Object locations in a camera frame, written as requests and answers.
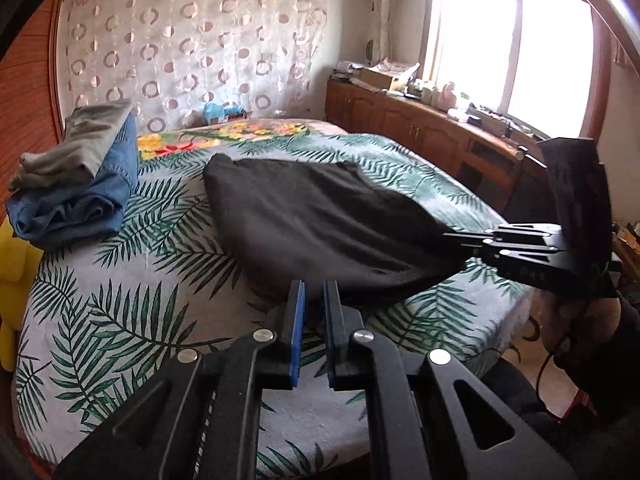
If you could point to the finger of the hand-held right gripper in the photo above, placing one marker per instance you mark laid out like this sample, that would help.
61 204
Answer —
520 254
525 232

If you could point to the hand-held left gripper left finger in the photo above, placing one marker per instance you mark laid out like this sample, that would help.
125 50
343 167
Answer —
298 320

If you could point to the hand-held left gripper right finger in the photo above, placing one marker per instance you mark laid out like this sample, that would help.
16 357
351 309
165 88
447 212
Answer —
331 320

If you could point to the black pants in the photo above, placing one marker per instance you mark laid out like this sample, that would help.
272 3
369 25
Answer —
310 220

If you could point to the person's right forearm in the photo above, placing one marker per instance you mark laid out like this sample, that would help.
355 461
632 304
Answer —
612 360

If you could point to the grey folded pants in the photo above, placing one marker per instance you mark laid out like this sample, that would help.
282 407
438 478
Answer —
75 145

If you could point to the person's right hand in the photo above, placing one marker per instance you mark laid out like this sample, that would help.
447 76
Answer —
575 325

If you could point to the wooden cabinet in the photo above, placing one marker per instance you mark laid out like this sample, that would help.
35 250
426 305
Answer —
415 130

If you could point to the white plastic bottle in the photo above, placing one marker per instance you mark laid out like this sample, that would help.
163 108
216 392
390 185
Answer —
449 96

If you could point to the wooden framed window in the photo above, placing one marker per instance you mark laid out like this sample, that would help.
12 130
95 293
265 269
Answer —
510 45

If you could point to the leaf print bed sheet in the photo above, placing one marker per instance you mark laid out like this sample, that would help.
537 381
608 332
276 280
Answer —
125 310

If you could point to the floral blanket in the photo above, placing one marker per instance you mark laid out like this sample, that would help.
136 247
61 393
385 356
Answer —
225 135

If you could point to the newspaper stack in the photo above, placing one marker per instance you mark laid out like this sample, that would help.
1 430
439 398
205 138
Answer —
397 67

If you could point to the brown cardboard box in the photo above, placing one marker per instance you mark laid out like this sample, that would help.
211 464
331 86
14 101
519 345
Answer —
380 80

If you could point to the cardboard box with blue bag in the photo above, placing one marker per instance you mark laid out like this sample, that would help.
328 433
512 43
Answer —
222 111

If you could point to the blue jeans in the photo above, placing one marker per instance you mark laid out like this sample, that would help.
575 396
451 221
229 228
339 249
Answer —
85 205

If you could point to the beige window curtain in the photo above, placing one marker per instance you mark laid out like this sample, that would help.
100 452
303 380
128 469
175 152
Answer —
382 10

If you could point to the yellow plush toy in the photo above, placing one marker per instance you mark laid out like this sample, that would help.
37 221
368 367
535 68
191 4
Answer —
12 300

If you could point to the circle pattern sheer curtain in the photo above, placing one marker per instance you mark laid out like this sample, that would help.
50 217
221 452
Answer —
190 45

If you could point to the wooden slatted wardrobe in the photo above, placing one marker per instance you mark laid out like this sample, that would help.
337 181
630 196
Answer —
25 110

